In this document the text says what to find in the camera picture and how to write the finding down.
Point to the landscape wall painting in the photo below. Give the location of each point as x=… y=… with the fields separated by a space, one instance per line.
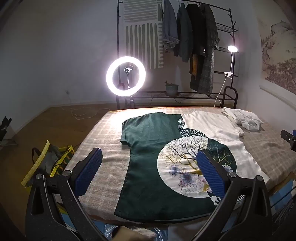
x=279 y=58

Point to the phone holder clamp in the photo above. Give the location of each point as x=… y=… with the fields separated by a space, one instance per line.
x=128 y=69

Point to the dark green jacket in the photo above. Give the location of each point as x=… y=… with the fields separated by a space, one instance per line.
x=185 y=34

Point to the black metal clothes rack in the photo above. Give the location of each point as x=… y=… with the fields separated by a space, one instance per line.
x=196 y=93

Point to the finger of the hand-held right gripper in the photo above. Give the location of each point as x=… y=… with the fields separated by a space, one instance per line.
x=288 y=138

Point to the denim jacket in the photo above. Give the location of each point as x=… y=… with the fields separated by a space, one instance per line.
x=170 y=27

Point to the plaid bed blanket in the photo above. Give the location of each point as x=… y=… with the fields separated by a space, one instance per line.
x=108 y=185

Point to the striped wall hanging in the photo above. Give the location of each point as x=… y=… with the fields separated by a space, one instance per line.
x=141 y=41

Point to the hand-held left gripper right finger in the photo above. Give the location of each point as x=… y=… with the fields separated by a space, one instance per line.
x=210 y=175

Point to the blue plastic sheet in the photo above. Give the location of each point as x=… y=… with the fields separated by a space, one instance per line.
x=111 y=231

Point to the crumpled white garment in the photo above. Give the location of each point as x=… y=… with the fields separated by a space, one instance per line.
x=245 y=118

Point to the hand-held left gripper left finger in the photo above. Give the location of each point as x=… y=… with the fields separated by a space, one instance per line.
x=90 y=172

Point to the black metal bed rail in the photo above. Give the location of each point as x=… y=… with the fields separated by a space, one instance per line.
x=235 y=97

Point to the yellow garment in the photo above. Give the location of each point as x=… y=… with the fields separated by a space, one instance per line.
x=193 y=64

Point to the white clip lamp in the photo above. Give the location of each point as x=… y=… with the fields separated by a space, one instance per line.
x=232 y=48

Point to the potted plant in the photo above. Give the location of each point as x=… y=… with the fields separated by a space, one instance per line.
x=171 y=90

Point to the green and white printed t-shirt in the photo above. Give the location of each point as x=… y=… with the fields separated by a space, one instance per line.
x=148 y=143

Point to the yellow woven bag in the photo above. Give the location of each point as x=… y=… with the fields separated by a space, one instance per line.
x=38 y=160

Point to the black coat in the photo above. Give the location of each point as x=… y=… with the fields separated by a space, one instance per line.
x=196 y=30

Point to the grey plaid coat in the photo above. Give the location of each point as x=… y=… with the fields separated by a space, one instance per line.
x=208 y=64

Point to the black stand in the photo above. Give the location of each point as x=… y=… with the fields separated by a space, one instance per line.
x=4 y=127

